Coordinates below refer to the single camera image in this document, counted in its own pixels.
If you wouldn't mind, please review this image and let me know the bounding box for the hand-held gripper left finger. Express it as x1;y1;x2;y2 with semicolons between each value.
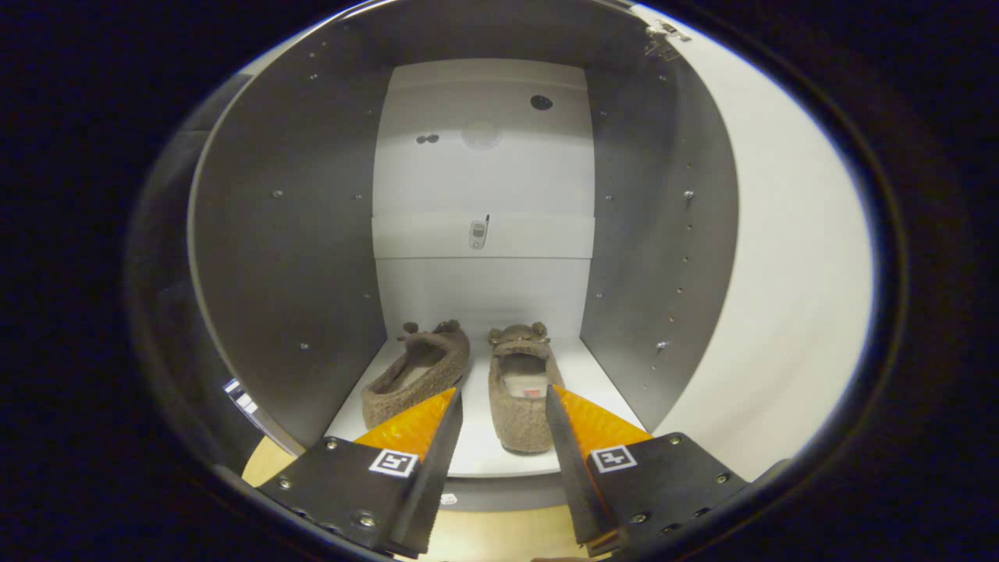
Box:
256;387;464;558

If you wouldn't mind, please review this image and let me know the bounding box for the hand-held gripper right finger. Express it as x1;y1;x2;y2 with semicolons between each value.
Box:
544;383;752;557

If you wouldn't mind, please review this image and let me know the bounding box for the brown fuzzy shoe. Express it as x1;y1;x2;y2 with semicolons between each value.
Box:
361;319;471;430
488;322;567;454

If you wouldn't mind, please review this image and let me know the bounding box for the grey shoe cabinet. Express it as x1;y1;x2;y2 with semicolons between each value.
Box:
187;0;742;512

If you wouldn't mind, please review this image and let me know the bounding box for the white shoe cabinet door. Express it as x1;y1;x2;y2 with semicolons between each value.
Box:
624;4;875;481

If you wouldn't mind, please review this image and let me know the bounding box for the metal door hinge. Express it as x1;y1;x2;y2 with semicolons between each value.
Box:
644;20;691;62

